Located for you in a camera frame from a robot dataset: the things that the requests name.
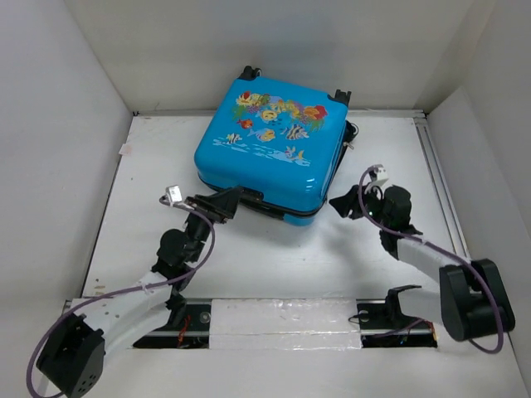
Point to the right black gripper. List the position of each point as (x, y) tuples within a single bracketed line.
[(349, 201)]

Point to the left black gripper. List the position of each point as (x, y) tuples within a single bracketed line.
[(219, 206)]

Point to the blue kids suitcase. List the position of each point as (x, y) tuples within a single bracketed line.
[(281, 142)]

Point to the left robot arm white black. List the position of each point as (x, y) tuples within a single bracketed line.
[(72, 355)]

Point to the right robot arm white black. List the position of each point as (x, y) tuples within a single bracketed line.
[(472, 301)]

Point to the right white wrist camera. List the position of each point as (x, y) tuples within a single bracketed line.
[(378, 175)]

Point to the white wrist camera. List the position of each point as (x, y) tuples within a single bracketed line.
[(173, 194), (378, 175)]

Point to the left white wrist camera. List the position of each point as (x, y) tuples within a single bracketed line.
[(173, 194)]

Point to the aluminium frame rail right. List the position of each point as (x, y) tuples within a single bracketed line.
[(443, 195)]

